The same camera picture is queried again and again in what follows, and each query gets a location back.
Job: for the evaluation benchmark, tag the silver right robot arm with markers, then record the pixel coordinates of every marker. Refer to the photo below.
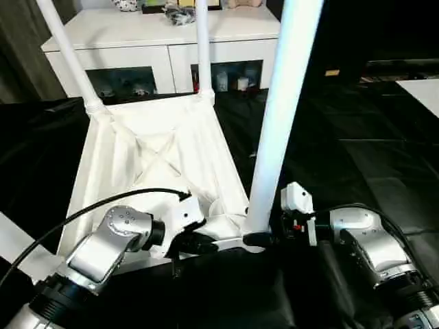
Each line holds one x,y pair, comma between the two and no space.
374,240

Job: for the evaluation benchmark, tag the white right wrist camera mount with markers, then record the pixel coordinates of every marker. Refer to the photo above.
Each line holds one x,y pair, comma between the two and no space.
296,197

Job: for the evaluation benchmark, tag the white plastic table leg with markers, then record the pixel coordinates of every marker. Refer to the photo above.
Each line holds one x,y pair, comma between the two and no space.
204,51
68,55
20,243
281,103

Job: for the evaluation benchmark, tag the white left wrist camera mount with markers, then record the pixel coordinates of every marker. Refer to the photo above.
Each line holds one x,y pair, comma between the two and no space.
185,216

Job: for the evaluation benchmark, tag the small yellow label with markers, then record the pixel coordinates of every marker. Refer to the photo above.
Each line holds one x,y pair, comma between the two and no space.
332,72

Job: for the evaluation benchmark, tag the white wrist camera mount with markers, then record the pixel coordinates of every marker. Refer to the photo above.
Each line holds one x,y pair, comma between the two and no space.
296,197
185,216

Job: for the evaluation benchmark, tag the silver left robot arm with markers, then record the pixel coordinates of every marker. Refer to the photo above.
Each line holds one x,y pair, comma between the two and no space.
103,243

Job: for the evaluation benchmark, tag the grey curtain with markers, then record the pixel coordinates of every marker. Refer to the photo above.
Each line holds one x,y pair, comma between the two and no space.
24,51

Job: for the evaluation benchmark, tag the floral patterned pot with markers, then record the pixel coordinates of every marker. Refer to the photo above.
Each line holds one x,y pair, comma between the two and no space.
124,5

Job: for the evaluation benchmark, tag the black work mat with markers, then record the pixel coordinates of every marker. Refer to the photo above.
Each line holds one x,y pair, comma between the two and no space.
343,164

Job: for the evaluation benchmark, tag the pink plush item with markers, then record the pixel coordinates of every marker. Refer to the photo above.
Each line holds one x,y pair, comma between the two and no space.
245,3

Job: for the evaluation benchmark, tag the white plastic table top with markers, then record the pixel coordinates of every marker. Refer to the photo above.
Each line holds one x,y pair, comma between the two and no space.
147,154

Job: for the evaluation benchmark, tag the white cabinet with glass doors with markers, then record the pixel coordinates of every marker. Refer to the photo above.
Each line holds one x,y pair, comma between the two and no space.
120,34

